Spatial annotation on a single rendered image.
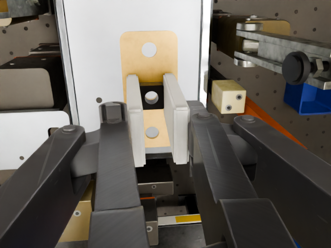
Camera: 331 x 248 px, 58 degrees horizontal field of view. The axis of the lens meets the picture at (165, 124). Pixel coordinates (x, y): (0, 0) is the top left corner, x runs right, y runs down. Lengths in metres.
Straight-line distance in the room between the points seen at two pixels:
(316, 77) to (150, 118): 0.16
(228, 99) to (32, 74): 0.30
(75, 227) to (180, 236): 0.19
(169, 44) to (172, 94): 0.05
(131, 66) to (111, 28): 0.26
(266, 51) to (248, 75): 0.45
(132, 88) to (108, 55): 0.29
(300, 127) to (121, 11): 0.66
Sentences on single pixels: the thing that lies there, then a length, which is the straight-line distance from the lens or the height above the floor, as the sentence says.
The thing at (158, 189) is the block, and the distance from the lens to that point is 0.56.
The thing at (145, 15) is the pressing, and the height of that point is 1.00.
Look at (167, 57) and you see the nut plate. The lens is 0.20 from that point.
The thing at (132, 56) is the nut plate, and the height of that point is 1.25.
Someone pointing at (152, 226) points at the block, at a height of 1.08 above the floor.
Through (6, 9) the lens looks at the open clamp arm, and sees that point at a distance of 0.40.
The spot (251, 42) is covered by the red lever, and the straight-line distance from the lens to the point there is 0.41.
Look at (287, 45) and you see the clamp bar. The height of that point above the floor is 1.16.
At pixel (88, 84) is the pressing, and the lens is 0.48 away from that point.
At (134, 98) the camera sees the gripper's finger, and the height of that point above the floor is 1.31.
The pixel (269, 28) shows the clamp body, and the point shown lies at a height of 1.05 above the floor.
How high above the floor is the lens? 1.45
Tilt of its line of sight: 66 degrees down
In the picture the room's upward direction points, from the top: 166 degrees clockwise
